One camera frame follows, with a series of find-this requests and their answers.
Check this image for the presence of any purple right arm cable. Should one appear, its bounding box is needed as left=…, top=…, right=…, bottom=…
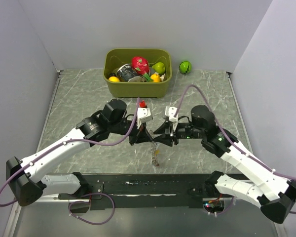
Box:
left=174, top=84, right=296, bottom=218

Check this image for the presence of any yellow lemon toy right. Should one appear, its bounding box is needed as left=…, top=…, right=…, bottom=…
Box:
left=150, top=74, right=161, bottom=82

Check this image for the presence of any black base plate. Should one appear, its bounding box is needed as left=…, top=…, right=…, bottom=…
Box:
left=58, top=173, right=234, bottom=210

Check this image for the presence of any olive green plastic bin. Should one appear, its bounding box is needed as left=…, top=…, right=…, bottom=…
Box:
left=103, top=48, right=172, bottom=98

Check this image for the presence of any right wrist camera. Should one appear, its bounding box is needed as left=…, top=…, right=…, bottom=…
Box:
left=163, top=106, right=179, bottom=131

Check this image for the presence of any yellow lemon toy left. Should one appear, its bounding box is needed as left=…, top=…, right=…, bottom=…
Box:
left=109, top=76, right=120, bottom=82

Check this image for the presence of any green pear toy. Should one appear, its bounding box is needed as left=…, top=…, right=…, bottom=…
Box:
left=152, top=62, right=166, bottom=75

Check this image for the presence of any yellow lemon toy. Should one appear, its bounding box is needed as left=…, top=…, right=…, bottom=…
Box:
left=109, top=76, right=120, bottom=82
left=150, top=74, right=161, bottom=82

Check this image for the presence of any red dragon fruit toy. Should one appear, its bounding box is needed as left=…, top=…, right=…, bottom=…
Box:
left=131, top=56, right=150, bottom=76

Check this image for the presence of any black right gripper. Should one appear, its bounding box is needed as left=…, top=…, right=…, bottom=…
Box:
left=152, top=119, right=205, bottom=147

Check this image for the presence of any green watermelon toy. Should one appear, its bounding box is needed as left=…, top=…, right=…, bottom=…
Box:
left=179, top=61, right=192, bottom=74

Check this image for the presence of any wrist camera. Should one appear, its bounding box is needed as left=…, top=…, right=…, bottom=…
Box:
left=137, top=108, right=153, bottom=124
left=163, top=106, right=179, bottom=131

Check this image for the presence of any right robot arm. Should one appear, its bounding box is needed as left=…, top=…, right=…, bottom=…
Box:
left=154, top=105, right=296, bottom=224

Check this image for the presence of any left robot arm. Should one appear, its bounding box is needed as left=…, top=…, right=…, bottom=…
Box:
left=6, top=99, right=153, bottom=206

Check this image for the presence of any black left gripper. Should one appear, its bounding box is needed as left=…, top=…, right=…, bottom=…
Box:
left=109, top=118, right=152, bottom=146

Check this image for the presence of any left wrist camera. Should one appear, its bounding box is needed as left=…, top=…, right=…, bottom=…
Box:
left=137, top=108, right=153, bottom=124

